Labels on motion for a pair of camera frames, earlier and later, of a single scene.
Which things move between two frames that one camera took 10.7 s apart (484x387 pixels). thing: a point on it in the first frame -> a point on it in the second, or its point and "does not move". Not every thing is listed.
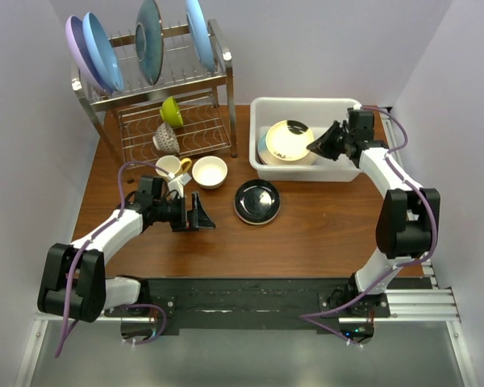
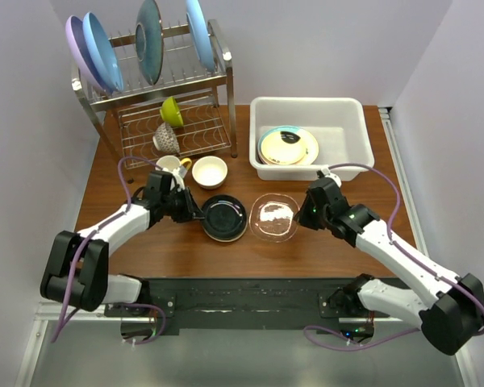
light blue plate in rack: [201, 35] does not move
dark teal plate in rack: [149, 40] does not move
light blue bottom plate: [265, 158] -> [270, 131]
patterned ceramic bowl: [164, 139] does not move
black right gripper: [323, 145] -> [302, 217]
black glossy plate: [256, 201] -> [226, 218]
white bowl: [209, 172] does not move
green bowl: [170, 112] does not move
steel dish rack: [188, 110] does not move
